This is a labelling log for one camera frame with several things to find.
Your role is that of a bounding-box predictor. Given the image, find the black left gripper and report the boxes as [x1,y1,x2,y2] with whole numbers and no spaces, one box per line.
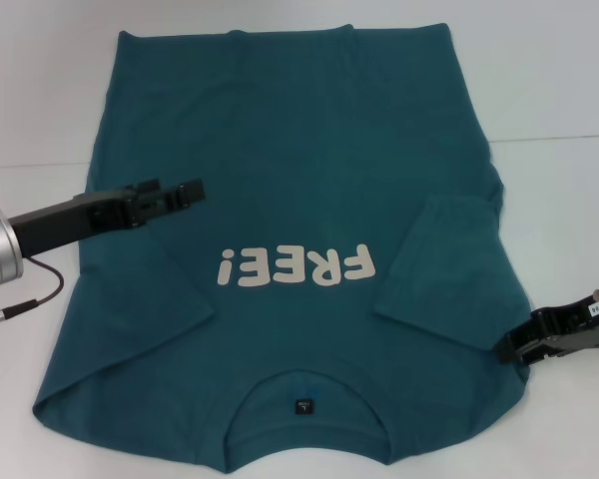
[7,178,207,256]

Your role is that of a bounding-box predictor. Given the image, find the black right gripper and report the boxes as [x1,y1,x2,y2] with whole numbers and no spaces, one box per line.
[495,287,599,366]

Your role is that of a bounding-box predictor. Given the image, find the teal T-shirt white print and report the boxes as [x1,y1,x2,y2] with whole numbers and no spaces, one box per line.
[32,22,535,475]

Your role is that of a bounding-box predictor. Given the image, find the black cable silver plug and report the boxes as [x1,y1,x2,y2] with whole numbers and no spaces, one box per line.
[0,256,65,338]

